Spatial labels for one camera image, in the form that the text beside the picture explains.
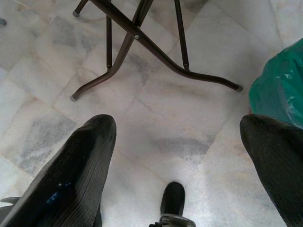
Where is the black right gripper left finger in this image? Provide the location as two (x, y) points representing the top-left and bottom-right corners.
(0, 114), (117, 227)

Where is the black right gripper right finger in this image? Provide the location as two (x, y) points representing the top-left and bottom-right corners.
(240, 114), (303, 227)

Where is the green plastic bag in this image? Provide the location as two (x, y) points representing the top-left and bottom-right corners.
(248, 37), (303, 130)

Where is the dark brown folding table frame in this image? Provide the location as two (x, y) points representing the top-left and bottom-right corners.
(70, 0), (244, 102)

